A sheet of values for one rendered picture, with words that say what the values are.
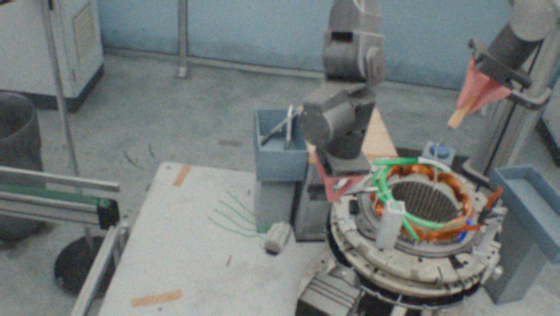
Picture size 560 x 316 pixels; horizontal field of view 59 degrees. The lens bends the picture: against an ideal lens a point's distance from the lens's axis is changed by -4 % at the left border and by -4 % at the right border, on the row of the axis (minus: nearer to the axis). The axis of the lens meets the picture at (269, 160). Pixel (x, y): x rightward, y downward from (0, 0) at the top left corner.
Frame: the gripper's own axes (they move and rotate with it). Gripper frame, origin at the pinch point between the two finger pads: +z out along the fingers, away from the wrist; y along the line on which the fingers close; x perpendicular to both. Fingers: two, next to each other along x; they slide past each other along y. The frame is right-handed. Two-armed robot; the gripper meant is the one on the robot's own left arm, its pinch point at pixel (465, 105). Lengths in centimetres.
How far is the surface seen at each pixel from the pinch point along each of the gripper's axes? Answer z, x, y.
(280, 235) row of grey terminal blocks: 57, 19, -8
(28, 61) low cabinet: 147, 162, -144
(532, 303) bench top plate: 38, 15, 53
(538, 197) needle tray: 16.9, 22.4, 37.9
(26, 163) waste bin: 130, 75, -96
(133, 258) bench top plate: 73, 6, -37
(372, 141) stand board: 26.6, 26.9, -0.6
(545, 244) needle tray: 17.9, 5.6, 34.9
